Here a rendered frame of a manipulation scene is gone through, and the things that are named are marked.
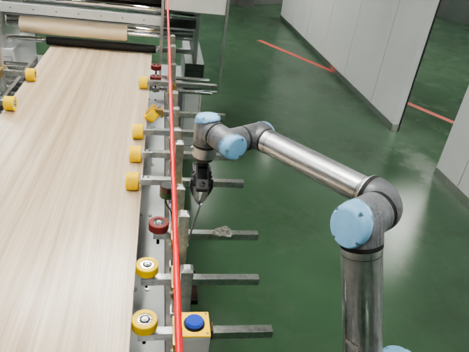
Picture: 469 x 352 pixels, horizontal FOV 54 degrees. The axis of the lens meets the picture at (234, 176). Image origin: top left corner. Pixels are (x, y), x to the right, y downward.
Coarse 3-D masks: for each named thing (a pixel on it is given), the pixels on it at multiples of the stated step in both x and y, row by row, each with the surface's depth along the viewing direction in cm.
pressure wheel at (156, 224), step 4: (152, 220) 187; (156, 220) 187; (160, 220) 187; (164, 220) 188; (152, 224) 184; (156, 224) 185; (160, 224) 185; (164, 224) 185; (168, 224) 186; (152, 228) 184; (156, 228) 183; (160, 228) 183; (164, 228) 184; (152, 232) 185; (156, 232) 184; (160, 232) 184; (164, 232) 185; (156, 240) 191
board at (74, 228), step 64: (64, 64) 333; (128, 64) 350; (0, 128) 239; (64, 128) 248; (128, 128) 257; (0, 192) 191; (64, 192) 197; (128, 192) 203; (0, 256) 160; (64, 256) 163; (128, 256) 167; (0, 320) 137; (64, 320) 140; (128, 320) 143
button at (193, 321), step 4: (188, 316) 104; (192, 316) 104; (196, 316) 104; (200, 316) 105; (188, 320) 103; (192, 320) 103; (196, 320) 104; (200, 320) 104; (188, 324) 102; (192, 324) 102; (196, 324) 102; (200, 324) 103; (192, 328) 102; (196, 328) 102
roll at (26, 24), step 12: (12, 24) 355; (24, 24) 352; (36, 24) 353; (48, 24) 355; (60, 24) 356; (72, 24) 358; (84, 24) 359; (96, 24) 361; (108, 24) 364; (120, 24) 367; (84, 36) 364; (96, 36) 364; (108, 36) 365; (120, 36) 366; (144, 36) 373; (156, 36) 373
